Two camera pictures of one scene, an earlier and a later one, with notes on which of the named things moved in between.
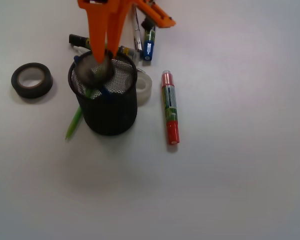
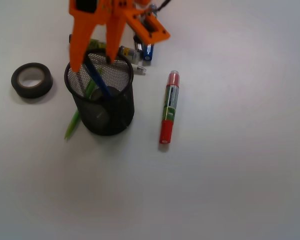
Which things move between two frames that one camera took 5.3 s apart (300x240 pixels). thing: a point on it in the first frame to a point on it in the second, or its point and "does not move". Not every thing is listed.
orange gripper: [97, 12] to [85, 15]
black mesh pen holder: [107, 91] does not move
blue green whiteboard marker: [149, 44] does not move
